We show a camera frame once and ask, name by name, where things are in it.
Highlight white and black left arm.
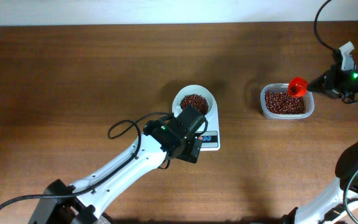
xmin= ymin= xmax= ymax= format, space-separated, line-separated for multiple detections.
xmin=29 ymin=106 xmax=208 ymax=223

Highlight clear plastic container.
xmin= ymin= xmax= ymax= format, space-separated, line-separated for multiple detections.
xmin=260 ymin=83 xmax=314 ymax=119

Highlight white digital kitchen scale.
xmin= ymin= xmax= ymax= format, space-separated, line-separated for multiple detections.
xmin=171 ymin=90 xmax=221 ymax=152

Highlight red beans in bowl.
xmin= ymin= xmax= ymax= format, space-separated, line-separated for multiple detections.
xmin=180 ymin=94 xmax=209 ymax=115

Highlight white bowl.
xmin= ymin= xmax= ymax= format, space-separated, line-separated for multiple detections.
xmin=172 ymin=85 xmax=219 ymax=123

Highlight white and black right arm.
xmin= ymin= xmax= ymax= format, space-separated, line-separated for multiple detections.
xmin=280 ymin=49 xmax=358 ymax=224

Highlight red adzuki beans in container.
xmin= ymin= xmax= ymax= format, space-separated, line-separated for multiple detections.
xmin=265 ymin=91 xmax=306 ymax=114

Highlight red plastic scoop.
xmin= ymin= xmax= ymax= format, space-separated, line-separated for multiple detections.
xmin=288 ymin=77 xmax=308 ymax=98

